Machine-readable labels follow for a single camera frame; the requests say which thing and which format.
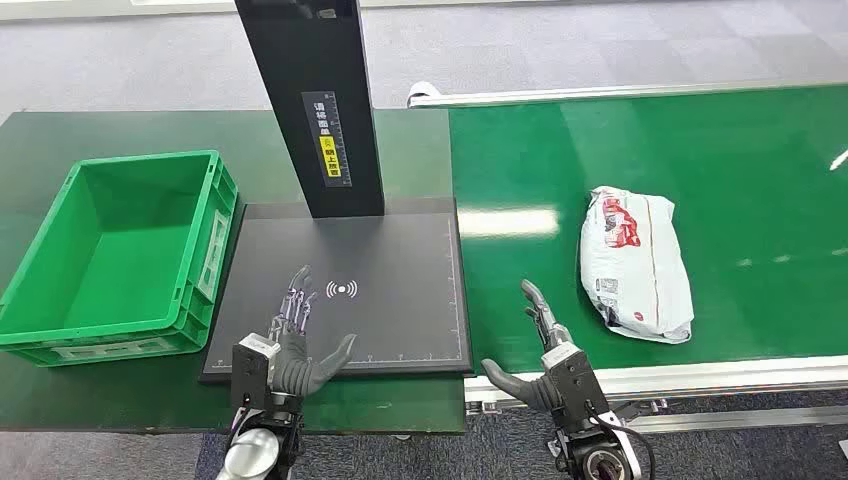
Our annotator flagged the silver conveyor frame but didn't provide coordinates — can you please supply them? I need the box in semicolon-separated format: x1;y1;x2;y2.
406;79;848;435

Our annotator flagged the green plastic crate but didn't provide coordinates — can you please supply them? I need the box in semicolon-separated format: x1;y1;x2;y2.
0;150;239;368

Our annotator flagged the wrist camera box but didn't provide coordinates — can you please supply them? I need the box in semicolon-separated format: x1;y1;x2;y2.
230;333;282;409
541;343;611;429

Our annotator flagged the black scanner base plate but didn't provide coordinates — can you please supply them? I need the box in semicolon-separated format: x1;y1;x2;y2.
198;196;474;386

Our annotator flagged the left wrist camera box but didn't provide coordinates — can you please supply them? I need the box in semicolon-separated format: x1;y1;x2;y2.
230;333;282;409

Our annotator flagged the ruler label with yellow sticker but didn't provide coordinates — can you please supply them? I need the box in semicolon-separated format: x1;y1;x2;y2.
301;90;353;188

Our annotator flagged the green conveyor belt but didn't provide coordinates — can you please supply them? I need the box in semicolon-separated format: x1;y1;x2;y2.
449;84;848;374

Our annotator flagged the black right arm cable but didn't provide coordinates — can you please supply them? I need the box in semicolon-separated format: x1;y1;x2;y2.
586;404;657;480

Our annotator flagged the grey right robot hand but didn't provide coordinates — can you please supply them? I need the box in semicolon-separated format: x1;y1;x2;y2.
481;279;572;412

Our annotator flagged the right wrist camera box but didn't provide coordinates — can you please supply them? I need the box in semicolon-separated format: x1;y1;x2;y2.
541;343;611;429

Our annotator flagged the black scanner column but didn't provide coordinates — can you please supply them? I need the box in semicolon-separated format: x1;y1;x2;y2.
234;0;386;219

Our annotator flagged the grey poly mailer package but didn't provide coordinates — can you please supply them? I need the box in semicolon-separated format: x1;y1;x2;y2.
579;186;696;345

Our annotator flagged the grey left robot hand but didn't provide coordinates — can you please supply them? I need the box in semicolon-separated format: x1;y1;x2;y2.
268;266;357;397

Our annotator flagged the dark green table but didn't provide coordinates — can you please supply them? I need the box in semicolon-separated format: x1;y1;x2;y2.
0;109;467;435

